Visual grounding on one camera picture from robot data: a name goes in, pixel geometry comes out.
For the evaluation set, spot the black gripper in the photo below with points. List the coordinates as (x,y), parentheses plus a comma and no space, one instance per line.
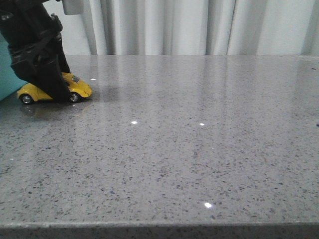
(35,45)

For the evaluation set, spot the yellow toy beetle car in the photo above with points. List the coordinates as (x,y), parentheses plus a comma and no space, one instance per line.
(29,93)

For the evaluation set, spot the turquoise blue box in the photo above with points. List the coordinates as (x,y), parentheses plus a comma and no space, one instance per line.
(9,82)

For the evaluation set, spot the grey-white curtain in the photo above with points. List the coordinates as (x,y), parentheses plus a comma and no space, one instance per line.
(191,27)

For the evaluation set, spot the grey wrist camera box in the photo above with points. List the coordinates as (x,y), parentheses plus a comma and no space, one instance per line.
(73,7)

